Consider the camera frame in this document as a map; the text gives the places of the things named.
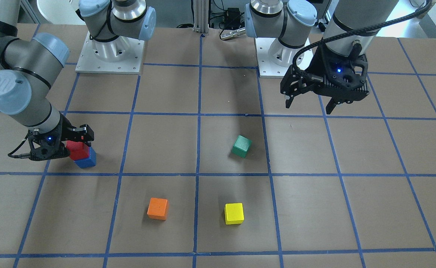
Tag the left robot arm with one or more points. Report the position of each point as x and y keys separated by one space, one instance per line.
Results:
x=291 y=22

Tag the red wooden block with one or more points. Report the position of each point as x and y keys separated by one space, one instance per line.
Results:
x=78 y=150

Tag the blue wooden block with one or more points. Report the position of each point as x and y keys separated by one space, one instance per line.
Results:
x=88 y=162

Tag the orange wooden block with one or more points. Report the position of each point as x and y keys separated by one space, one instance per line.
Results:
x=158 y=208

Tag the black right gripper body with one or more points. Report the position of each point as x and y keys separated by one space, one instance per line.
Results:
x=66 y=131

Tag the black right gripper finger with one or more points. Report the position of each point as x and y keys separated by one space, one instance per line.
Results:
x=83 y=134

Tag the green wooden block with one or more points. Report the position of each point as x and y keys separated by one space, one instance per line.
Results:
x=241 y=146

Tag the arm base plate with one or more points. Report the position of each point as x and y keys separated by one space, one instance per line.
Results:
x=121 y=56
x=273 y=58

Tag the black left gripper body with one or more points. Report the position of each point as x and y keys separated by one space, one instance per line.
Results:
x=319 y=64

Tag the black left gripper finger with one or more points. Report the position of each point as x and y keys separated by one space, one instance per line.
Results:
x=291 y=91
x=331 y=105

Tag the yellow wooden block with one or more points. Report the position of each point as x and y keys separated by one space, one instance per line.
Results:
x=234 y=213

